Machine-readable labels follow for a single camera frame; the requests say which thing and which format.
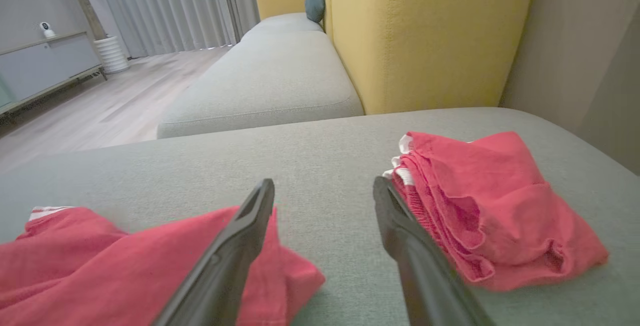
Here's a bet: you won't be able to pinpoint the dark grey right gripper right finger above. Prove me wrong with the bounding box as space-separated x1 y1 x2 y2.
372 176 496 326

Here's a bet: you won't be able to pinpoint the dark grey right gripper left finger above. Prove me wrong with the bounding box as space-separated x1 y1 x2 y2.
152 178 276 326

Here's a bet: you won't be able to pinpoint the red shorts with print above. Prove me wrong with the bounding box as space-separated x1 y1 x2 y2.
382 131 610 293

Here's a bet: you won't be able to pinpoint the red white striped jersey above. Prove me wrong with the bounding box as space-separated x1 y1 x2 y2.
0 205 326 326

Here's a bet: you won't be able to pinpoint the grey sofa chaise cushion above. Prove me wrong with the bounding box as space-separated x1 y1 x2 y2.
0 107 640 326

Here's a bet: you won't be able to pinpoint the long grey sofa seat cushion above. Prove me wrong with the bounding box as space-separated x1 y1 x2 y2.
156 30 365 140

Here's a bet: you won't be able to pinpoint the white ribbed cylinder appliance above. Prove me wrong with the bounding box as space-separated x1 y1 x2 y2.
93 35 130 75

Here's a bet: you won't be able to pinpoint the wide yellow sofa backrest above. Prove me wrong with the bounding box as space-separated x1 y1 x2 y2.
323 0 535 116

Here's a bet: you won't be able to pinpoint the short grey sofa seat cushion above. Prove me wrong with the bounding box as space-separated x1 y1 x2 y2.
240 12 325 43

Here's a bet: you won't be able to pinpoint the grey low TV cabinet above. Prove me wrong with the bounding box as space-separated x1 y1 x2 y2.
0 31 108 117

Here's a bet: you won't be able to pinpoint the wooden wall pillar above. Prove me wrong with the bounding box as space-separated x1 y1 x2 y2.
62 0 107 42

